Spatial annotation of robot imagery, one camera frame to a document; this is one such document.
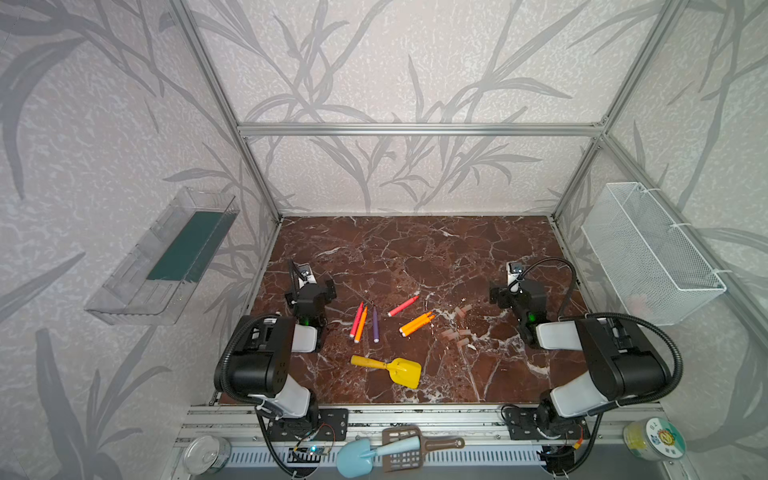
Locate brown toy sieve scoop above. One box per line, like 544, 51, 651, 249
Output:
382, 425, 465, 473

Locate clear plastic wall tray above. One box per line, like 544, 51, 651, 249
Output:
85, 187, 240, 326

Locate small circuit board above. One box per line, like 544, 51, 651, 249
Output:
289, 445, 333, 464

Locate yellow toy shovel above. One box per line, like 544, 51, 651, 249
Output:
350, 355, 422, 389

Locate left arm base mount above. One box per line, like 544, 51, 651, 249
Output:
267, 408, 350, 442

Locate orange highlighter beside pink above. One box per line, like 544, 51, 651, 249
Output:
354, 306, 368, 343

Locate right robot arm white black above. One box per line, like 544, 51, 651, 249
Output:
489, 279, 684, 438

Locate purple highlighter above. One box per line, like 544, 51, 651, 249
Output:
373, 306, 380, 344

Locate pink highlighter left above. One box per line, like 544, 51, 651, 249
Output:
349, 302, 365, 339

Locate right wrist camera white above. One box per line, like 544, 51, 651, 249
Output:
505, 261, 525, 287

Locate pink highlighter centre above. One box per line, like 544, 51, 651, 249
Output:
388, 294, 420, 317

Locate white wire mesh basket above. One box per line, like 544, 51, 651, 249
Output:
582, 182, 727, 326

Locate clear round container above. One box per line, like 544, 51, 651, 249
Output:
182, 435, 232, 476

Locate light blue toy shovel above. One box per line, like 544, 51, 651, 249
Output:
336, 436, 421, 479

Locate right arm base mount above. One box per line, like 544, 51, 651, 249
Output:
500, 404, 591, 443

